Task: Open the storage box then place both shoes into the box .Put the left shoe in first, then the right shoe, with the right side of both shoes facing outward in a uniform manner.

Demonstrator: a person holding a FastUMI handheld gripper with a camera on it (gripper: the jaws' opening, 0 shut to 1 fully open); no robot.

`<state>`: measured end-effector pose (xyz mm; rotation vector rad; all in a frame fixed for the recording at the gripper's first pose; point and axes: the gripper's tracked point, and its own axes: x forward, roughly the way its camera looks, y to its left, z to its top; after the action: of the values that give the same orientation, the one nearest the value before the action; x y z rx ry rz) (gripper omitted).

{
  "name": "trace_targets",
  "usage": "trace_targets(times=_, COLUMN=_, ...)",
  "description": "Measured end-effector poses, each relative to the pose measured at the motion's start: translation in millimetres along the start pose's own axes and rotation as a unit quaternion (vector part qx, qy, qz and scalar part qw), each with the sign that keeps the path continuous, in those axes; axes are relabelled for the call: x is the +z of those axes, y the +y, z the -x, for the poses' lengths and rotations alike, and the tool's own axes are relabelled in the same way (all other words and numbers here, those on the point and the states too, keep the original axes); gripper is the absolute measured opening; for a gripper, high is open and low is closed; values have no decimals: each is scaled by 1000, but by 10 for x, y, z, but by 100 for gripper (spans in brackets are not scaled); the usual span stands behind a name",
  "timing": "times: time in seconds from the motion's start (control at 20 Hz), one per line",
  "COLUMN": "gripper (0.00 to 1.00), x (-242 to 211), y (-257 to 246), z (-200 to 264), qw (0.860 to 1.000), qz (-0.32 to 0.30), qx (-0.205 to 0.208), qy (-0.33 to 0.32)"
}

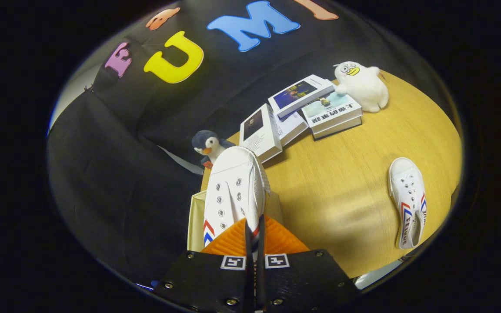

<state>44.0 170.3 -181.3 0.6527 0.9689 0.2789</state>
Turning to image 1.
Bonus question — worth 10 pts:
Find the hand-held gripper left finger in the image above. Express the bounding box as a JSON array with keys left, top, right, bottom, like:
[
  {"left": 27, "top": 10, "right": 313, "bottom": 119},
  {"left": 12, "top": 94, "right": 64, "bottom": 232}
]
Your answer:
[{"left": 152, "top": 217, "right": 253, "bottom": 313}]

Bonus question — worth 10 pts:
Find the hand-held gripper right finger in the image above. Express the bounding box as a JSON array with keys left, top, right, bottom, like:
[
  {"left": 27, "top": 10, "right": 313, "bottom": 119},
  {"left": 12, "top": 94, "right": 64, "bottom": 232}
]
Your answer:
[{"left": 256, "top": 214, "right": 359, "bottom": 313}]

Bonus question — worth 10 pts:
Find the beige fabric storage box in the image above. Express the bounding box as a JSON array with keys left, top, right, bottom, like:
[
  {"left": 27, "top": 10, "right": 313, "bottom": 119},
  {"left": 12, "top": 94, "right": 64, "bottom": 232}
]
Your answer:
[{"left": 187, "top": 191, "right": 284, "bottom": 253}]

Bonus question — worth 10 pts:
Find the white striped canvas shoe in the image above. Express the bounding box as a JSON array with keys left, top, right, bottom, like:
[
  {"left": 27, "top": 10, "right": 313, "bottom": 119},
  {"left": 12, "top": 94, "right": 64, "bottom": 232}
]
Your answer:
[
  {"left": 389, "top": 157, "right": 428, "bottom": 250},
  {"left": 203, "top": 146, "right": 272, "bottom": 261}
]

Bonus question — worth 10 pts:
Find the grey penguin plush toy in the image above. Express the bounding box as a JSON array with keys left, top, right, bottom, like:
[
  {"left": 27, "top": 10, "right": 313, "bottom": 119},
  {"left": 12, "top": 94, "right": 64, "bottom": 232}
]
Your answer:
[{"left": 191, "top": 130, "right": 236, "bottom": 169}]

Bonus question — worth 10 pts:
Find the black backdrop cloth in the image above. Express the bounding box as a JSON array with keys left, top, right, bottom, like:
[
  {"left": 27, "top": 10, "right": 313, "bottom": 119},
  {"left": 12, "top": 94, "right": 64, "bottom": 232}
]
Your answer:
[{"left": 46, "top": 0, "right": 451, "bottom": 283}]

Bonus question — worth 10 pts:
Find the white book with dark photo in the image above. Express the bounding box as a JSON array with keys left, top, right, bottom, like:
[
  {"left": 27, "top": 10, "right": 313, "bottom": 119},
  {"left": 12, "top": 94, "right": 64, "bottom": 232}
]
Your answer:
[{"left": 239, "top": 103, "right": 283, "bottom": 164}]

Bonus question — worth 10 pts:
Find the plain white book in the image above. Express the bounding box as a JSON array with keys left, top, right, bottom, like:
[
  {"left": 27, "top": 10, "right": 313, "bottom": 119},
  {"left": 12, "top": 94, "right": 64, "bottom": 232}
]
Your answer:
[{"left": 277, "top": 111, "right": 309, "bottom": 147}]

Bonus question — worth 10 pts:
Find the dark-edged book under teal book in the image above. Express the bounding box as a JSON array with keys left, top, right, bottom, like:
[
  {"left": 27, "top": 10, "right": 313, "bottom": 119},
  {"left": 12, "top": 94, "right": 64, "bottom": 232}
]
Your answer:
[{"left": 311, "top": 117, "right": 363, "bottom": 140}]

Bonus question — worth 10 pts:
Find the book with teal cover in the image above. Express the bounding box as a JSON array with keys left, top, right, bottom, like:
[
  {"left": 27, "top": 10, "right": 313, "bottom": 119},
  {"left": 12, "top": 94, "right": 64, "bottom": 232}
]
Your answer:
[{"left": 301, "top": 92, "right": 363, "bottom": 133}]

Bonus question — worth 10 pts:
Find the book with blue picture cover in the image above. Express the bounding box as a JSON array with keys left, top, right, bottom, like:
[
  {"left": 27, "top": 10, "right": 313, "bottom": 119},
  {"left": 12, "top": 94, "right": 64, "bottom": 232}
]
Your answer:
[{"left": 268, "top": 74, "right": 336, "bottom": 119}]

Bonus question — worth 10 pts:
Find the white duck plush toy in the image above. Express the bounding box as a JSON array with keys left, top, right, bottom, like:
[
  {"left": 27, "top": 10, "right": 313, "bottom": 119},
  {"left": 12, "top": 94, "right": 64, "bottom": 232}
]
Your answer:
[{"left": 333, "top": 61, "right": 389, "bottom": 113}]

